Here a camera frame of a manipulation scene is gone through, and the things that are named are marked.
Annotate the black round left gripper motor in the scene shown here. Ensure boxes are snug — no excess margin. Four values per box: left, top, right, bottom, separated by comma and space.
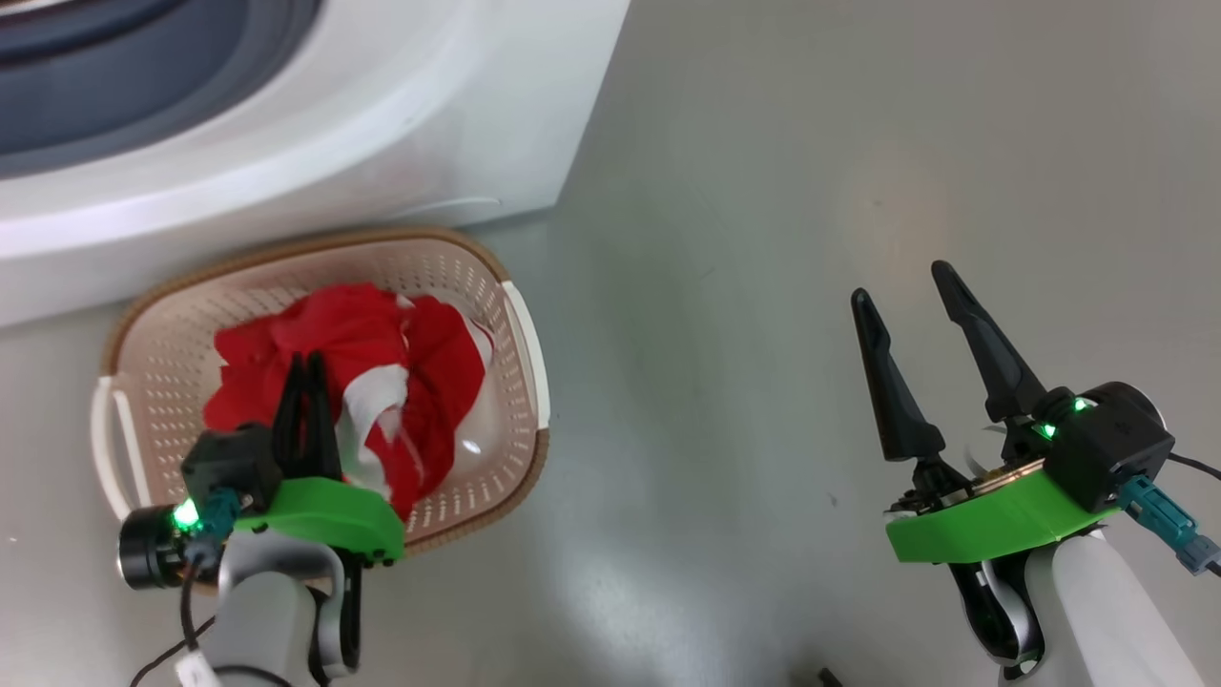
117, 503, 197, 591

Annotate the red white garment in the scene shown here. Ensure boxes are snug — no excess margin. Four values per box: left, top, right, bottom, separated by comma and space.
202, 282, 496, 522

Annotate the cream perforated laundry basket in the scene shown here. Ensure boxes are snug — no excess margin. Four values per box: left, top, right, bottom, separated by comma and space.
90, 225, 552, 558

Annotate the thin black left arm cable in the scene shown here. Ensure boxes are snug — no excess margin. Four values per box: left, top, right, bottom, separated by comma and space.
128, 561, 222, 687

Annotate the teal left camera connector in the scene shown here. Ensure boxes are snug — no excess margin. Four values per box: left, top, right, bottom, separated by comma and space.
185, 488, 242, 566

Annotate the grey rubber door seal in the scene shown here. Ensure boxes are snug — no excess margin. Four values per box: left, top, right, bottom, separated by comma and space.
0, 0, 321, 181

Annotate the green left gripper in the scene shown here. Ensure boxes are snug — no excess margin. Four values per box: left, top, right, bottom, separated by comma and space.
233, 350, 407, 565

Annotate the teal right camera connector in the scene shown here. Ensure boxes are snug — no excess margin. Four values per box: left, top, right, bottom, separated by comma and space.
1117, 473, 1221, 576

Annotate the white washing machine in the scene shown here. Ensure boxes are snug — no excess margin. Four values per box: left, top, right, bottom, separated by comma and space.
0, 0, 631, 331

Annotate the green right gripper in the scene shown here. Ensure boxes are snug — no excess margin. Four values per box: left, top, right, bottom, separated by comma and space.
850, 259, 1123, 565

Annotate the teal camera connector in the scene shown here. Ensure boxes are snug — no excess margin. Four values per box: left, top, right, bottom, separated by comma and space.
1117, 473, 1221, 576
185, 488, 242, 566

